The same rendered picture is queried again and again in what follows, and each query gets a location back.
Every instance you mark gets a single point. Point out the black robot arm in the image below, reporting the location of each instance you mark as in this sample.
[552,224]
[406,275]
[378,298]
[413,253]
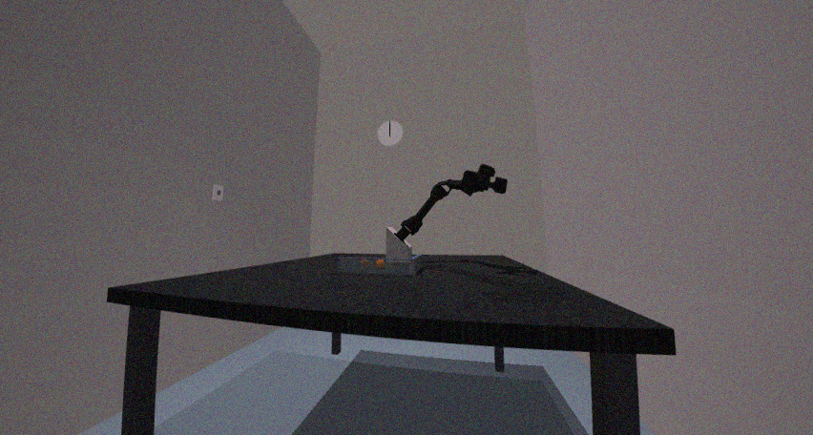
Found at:
[438,192]

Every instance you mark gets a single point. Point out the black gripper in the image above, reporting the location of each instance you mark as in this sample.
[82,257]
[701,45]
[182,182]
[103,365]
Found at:
[481,182]

